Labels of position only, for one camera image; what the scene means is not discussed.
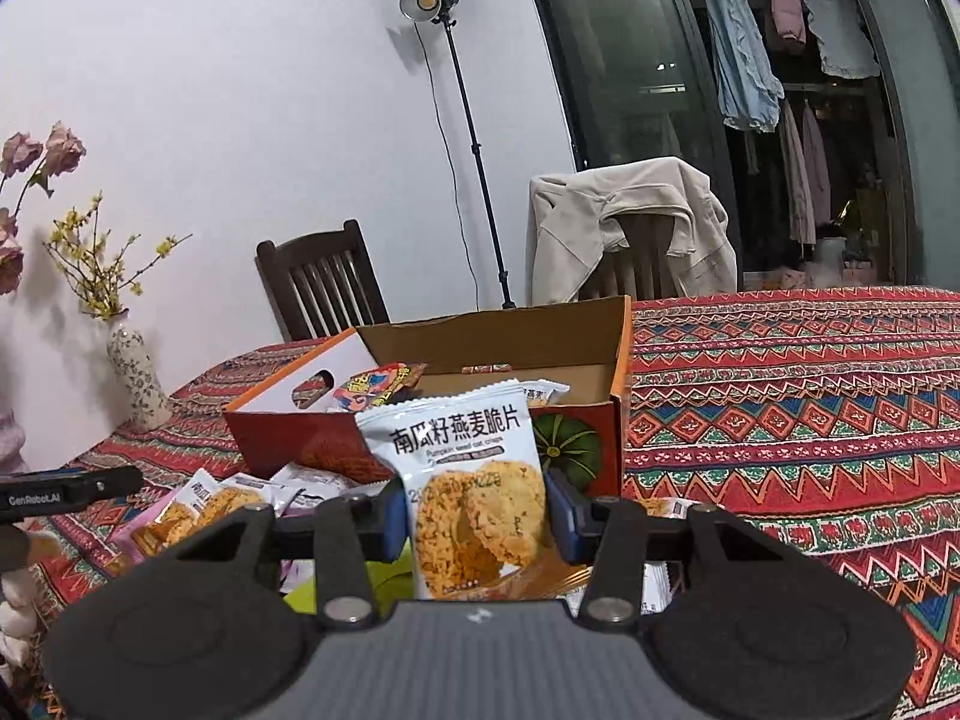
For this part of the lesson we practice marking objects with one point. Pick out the studio light on stand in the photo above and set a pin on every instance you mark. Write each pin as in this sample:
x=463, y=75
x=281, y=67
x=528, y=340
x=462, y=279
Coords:
x=469, y=127

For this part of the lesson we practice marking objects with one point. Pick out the hanging white blouse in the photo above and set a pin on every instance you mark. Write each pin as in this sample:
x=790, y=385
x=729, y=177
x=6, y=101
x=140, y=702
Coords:
x=840, y=37

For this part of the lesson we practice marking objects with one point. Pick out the wooden chair under jacket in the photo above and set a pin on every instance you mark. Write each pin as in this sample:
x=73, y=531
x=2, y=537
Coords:
x=637, y=255

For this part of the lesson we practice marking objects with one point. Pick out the plain white snack packet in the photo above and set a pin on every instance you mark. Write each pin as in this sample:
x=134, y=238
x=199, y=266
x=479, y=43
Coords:
x=656, y=589

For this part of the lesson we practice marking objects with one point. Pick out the purple and white snack packet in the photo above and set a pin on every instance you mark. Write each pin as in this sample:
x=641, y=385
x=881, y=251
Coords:
x=315, y=480

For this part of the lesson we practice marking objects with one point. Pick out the hanging pale long garments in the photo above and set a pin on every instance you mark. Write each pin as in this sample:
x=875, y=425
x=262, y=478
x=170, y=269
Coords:
x=806, y=172

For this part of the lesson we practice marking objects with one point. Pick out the floral ceramic vase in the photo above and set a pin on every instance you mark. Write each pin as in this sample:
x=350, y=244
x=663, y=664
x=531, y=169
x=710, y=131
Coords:
x=139, y=382

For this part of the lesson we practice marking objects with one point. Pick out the dark wooden chair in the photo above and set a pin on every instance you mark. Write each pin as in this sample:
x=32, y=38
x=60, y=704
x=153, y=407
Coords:
x=322, y=277

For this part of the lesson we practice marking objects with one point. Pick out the pink artificial flowers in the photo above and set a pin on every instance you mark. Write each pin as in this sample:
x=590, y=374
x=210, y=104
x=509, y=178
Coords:
x=30, y=157

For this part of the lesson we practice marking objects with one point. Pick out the red patterned tablecloth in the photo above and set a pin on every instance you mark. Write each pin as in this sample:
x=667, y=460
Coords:
x=787, y=405

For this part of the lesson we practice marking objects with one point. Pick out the sliding glass door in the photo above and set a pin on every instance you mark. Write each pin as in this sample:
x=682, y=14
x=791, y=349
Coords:
x=622, y=52

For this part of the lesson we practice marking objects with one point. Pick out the white oat crisp packet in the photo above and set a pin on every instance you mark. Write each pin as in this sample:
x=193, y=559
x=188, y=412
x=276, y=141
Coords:
x=457, y=457
x=202, y=510

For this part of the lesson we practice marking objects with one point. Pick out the small oat crisp packet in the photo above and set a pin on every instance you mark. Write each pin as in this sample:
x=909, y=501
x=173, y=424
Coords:
x=667, y=508

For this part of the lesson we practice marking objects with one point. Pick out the hanging light blue shirt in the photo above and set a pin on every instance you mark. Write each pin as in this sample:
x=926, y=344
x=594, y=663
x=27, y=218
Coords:
x=739, y=52

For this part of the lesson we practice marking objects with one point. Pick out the hanging pink garment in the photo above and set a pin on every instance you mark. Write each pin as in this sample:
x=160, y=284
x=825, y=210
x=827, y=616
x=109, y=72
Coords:
x=784, y=7

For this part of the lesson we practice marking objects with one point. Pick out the green snack packet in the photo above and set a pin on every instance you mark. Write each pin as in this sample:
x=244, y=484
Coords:
x=390, y=585

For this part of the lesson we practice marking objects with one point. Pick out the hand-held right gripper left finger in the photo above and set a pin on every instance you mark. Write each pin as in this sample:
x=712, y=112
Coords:
x=396, y=529

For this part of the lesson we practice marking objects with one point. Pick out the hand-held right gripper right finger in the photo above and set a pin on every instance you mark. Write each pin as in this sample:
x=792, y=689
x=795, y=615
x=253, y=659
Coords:
x=566, y=529

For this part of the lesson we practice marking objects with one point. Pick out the red and blue snack packet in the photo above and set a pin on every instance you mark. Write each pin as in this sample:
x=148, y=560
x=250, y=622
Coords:
x=375, y=386

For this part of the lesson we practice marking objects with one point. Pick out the orange cardboard box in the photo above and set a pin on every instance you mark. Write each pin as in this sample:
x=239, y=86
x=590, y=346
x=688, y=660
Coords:
x=585, y=360

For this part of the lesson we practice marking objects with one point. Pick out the beige jacket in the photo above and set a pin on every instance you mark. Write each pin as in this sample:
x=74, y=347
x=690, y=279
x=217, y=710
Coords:
x=577, y=225

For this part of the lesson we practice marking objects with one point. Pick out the small white snack packet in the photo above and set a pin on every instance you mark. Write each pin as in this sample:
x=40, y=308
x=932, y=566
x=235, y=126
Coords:
x=547, y=392

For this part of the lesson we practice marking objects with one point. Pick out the yellow flower branches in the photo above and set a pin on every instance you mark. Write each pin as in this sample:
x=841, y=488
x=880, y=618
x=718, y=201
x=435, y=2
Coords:
x=94, y=255

